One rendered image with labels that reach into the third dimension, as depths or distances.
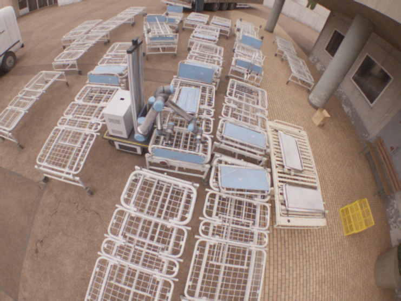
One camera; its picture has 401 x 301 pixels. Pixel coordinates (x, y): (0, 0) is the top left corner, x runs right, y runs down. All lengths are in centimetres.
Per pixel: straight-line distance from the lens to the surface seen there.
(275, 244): 314
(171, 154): 241
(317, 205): 295
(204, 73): 384
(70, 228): 305
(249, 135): 306
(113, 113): 270
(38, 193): 358
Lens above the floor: 265
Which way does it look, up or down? 53 degrees down
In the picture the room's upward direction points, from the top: 17 degrees clockwise
